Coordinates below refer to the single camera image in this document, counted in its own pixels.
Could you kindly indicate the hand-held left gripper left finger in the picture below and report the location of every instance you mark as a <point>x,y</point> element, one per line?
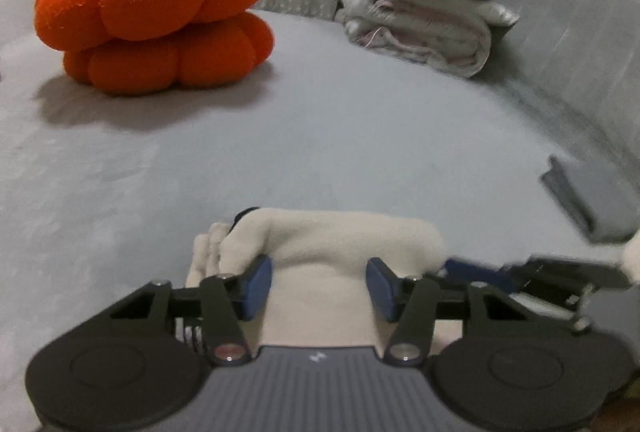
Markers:
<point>257,282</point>

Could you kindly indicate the white fluffy plush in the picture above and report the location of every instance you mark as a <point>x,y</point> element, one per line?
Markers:
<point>632,257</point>

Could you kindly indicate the folded grey and pink quilt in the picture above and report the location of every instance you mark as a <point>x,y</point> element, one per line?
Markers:
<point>425,32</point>

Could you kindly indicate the grey quilted bedspread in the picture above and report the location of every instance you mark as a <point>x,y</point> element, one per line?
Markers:
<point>575,52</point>

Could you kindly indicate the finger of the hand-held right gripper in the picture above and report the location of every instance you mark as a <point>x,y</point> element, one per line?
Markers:
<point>475,271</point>

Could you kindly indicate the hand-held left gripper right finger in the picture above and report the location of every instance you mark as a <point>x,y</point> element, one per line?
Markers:
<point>380,284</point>

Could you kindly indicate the folded grey garment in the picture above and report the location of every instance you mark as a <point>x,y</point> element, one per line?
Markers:
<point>595,197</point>

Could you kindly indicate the cream and black raglan sweatshirt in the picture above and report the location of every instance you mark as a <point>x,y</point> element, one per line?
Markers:
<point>340,242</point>

